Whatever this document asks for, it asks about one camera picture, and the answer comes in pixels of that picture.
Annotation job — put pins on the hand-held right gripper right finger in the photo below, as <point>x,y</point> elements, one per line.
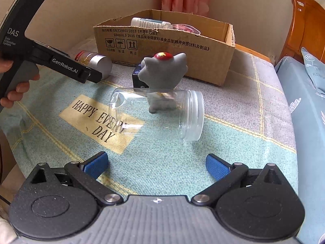
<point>217,167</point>

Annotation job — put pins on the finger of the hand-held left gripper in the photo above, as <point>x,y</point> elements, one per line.
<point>91,75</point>

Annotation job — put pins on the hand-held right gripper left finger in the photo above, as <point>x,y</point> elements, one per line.
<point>96,165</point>

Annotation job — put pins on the clear bottle of yellow capsules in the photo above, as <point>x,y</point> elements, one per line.
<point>100,63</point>

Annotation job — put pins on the clear plastic jar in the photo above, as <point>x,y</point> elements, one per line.
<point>190,114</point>

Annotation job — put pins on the white bottle with green label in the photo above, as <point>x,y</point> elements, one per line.
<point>147,22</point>

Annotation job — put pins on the cardboard box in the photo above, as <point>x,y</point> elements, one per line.
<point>165,45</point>

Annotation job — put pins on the clear round tub with red label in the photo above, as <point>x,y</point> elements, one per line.
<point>182,28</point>

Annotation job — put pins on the person's left hand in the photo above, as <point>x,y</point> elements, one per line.
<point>25,85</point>

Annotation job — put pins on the checked green grey blanket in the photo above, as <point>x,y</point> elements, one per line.
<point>228,132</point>

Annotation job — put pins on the dark blue box with red buttons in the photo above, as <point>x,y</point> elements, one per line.
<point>137,80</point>

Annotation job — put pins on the grey toy figure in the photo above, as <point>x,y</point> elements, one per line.
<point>162,73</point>

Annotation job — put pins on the blue printed bedsheet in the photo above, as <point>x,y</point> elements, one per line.
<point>309,132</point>

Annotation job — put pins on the blue printed pillow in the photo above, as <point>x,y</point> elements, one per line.
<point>314,68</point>

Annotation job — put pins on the wooden headboard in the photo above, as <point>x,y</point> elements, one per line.
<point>307,25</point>

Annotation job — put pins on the wooden bench frame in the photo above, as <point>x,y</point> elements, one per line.
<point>254,52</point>

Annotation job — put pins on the white wall socket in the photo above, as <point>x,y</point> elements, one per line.
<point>272,58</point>

